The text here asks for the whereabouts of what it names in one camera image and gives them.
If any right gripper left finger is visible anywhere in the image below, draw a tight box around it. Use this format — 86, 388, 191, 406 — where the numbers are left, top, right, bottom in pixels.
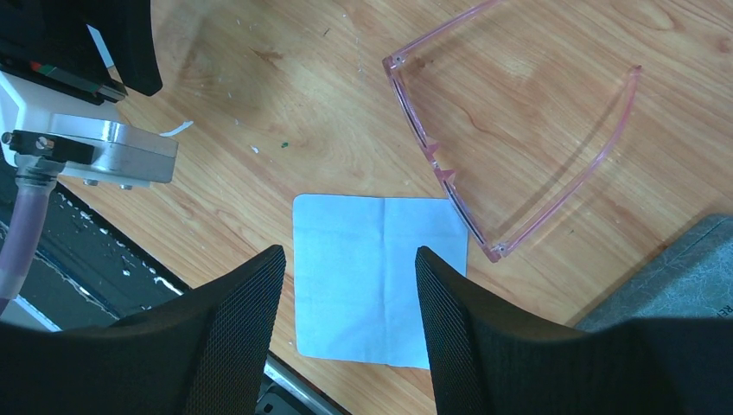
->
1, 245, 286, 414

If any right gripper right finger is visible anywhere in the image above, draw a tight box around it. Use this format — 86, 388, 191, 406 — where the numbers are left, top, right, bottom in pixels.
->
415, 246, 732, 414

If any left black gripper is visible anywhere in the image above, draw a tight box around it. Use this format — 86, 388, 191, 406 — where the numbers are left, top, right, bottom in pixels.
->
1, 0, 163, 105

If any right blue cleaning cloth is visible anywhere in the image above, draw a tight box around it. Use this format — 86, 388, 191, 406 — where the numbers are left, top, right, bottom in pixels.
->
293, 194, 468, 369

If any grey glasses case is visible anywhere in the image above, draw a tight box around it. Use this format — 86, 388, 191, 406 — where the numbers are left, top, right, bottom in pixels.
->
576, 214, 732, 332

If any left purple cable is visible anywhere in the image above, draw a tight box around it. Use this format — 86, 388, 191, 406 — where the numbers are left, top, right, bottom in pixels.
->
0, 157, 60, 316

